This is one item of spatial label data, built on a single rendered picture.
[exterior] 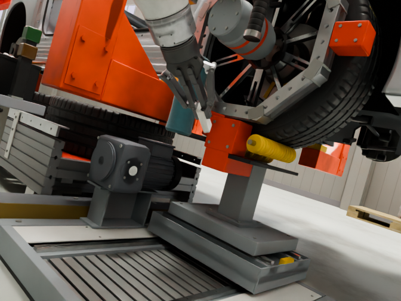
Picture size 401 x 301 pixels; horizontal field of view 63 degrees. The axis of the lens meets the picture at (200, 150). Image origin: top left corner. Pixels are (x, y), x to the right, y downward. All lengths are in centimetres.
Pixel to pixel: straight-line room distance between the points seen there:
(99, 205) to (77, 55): 53
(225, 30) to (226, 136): 32
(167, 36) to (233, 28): 39
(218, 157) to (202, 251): 31
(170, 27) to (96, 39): 65
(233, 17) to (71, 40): 54
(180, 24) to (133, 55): 74
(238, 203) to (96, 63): 71
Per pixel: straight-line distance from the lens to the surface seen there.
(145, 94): 139
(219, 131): 109
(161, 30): 65
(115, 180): 113
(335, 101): 106
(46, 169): 136
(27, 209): 123
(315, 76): 98
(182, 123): 106
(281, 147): 112
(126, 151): 112
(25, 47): 110
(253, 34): 85
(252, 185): 121
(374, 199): 675
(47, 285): 87
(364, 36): 98
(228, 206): 123
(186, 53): 67
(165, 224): 125
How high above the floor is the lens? 47
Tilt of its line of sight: 1 degrees down
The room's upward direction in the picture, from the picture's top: 15 degrees clockwise
